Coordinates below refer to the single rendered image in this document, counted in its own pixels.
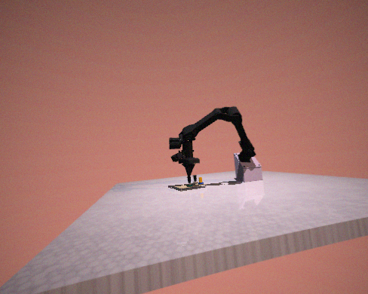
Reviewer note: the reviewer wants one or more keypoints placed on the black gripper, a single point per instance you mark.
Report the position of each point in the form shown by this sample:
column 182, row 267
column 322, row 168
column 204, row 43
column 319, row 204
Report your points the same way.
column 189, row 162

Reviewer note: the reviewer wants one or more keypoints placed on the tan circuit board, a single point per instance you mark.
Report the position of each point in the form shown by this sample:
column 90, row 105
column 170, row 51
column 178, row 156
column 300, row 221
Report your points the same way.
column 189, row 185

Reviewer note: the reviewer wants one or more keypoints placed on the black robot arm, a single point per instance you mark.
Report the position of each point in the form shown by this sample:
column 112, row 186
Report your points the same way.
column 229, row 114

